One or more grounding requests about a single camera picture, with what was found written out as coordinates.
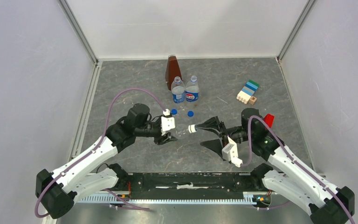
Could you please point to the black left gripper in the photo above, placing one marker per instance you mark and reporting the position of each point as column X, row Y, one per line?
column 167, row 137

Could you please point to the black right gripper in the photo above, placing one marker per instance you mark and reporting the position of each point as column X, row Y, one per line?
column 214, row 124

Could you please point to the clear unlabelled plastic bottle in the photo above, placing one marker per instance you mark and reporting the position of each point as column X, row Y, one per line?
column 181, row 131

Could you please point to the white blue Pocari cap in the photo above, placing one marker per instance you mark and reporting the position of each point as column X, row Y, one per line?
column 192, row 128

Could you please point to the blue bottle cap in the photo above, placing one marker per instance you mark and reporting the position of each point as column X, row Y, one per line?
column 174, row 111
column 190, row 114

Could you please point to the Pepsi bottle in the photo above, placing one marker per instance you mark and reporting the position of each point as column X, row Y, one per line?
column 192, row 89
column 178, row 90

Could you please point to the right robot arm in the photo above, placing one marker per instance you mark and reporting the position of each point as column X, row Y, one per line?
column 282, row 171

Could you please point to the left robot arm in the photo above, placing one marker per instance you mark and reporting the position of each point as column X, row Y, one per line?
column 61, row 188

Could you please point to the light wooden cube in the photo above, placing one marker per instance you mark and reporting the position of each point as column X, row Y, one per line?
column 252, row 100

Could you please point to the blue green stacked block toy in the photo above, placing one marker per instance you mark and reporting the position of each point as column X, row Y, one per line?
column 247, row 91

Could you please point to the red toy block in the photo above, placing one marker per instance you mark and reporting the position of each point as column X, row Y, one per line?
column 269, row 120

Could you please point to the brown wooden metronome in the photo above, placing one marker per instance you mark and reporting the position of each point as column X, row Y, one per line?
column 172, row 71

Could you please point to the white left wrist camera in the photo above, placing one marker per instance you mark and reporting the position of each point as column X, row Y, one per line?
column 167, row 122

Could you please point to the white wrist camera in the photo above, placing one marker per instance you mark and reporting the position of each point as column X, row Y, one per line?
column 230, row 153
column 167, row 122

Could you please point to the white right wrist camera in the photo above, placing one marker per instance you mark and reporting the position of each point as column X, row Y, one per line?
column 230, row 153

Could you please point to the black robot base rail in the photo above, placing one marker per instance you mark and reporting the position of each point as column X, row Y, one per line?
column 190, row 186

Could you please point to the aluminium frame post right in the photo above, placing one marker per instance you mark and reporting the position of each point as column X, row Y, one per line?
column 296, row 28

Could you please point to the aluminium frame post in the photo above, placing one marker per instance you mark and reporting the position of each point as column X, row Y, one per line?
column 296, row 28
column 78, row 30

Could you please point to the aluminium frame post left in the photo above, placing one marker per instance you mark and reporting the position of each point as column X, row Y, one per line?
column 78, row 30

